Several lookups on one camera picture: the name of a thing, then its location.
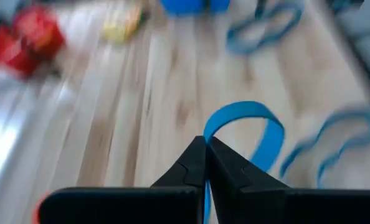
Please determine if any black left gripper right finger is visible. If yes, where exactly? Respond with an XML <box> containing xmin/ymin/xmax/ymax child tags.
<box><xmin>207</xmin><ymin>136</ymin><xmax>370</xmax><ymax>224</ymax></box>

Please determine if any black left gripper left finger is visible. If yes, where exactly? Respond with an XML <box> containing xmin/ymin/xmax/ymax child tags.
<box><xmin>37</xmin><ymin>135</ymin><xmax>207</xmax><ymax>224</ymax></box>

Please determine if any blue elastic band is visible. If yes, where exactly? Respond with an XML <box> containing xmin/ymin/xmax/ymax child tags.
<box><xmin>202</xmin><ymin>100</ymin><xmax>286</xmax><ymax>224</ymax></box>
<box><xmin>279</xmin><ymin>107</ymin><xmax>370</xmax><ymax>190</ymax></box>
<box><xmin>226</xmin><ymin>2</ymin><xmax>303</xmax><ymax>56</ymax></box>

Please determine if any blue plastic basket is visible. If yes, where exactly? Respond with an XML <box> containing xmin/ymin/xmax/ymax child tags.
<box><xmin>158</xmin><ymin>0</ymin><xmax>232</xmax><ymax>17</ymax></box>

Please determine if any red plastic basket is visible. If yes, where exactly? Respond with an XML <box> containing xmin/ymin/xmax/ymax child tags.
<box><xmin>0</xmin><ymin>5</ymin><xmax>66</xmax><ymax>78</ymax></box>

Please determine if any black aluminium rig frame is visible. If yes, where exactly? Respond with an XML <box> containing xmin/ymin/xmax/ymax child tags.
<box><xmin>312</xmin><ymin>0</ymin><xmax>370</xmax><ymax>106</ymax></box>

